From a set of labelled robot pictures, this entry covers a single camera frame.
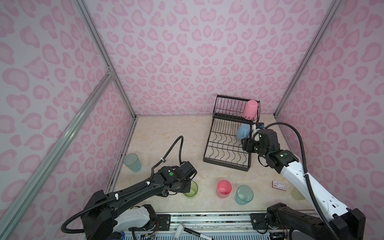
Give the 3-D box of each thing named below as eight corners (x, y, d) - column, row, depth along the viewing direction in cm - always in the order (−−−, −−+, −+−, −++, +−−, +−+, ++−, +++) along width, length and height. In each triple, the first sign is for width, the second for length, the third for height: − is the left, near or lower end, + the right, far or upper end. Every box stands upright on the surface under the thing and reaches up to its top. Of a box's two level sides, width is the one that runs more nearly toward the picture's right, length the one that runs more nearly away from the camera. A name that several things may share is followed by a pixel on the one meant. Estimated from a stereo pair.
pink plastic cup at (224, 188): (217, 198, 82) (219, 192, 74) (216, 186, 87) (217, 179, 79) (229, 198, 82) (233, 192, 74) (228, 186, 87) (231, 179, 79)
